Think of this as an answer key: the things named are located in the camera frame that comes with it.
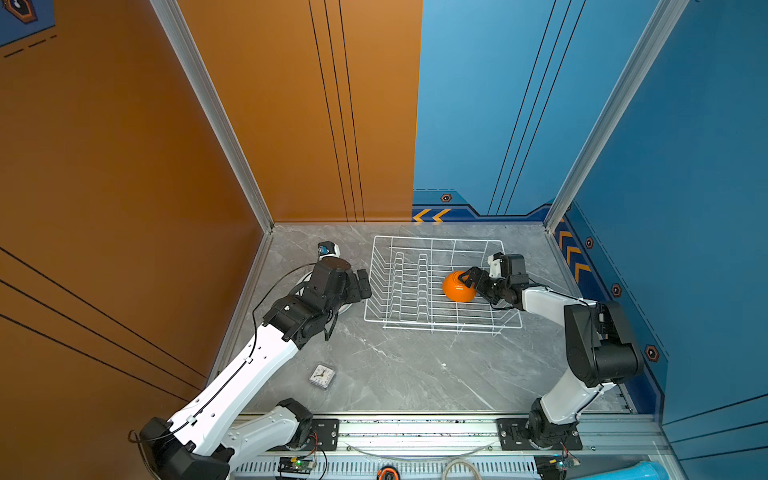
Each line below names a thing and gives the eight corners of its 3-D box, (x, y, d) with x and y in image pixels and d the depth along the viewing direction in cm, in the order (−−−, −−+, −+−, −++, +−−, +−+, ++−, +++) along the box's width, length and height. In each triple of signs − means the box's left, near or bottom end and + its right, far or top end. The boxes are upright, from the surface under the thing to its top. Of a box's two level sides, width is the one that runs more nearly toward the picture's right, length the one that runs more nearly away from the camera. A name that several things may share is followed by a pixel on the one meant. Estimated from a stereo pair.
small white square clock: (311, 381, 84) (309, 379, 82) (320, 366, 87) (318, 363, 85) (326, 389, 82) (325, 387, 81) (335, 374, 85) (334, 371, 83)
